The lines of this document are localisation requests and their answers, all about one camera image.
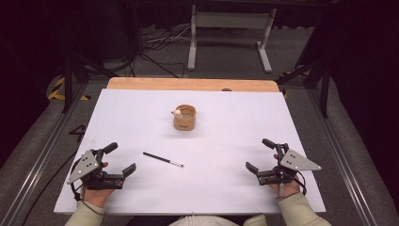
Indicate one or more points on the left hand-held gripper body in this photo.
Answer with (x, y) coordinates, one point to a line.
(84, 164)

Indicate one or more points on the person's left hand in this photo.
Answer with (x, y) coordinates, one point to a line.
(97, 196)

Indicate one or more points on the round wooden pen holder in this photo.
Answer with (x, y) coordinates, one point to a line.
(185, 123)

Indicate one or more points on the black tripod stand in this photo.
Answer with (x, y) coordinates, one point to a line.
(324, 91)
(67, 84)

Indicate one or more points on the grey metal table frame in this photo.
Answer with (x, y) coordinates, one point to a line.
(232, 20)

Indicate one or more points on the aluminium floor rail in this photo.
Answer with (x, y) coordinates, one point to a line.
(40, 163)
(342, 163)

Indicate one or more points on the black pen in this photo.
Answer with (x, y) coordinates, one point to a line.
(163, 159)

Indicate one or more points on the person's light hooded top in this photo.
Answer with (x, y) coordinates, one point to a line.
(213, 221)

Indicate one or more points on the yellow black hazard tape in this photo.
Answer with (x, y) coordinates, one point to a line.
(55, 92)

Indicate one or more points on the wooden table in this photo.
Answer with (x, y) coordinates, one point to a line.
(191, 84)

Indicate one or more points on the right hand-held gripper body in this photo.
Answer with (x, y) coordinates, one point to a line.
(296, 161)

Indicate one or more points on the small wooden animal figure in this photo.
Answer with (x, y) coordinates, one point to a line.
(177, 113)

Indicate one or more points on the person's right hand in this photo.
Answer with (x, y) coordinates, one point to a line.
(287, 189)

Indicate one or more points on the white board mat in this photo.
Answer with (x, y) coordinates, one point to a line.
(219, 141)

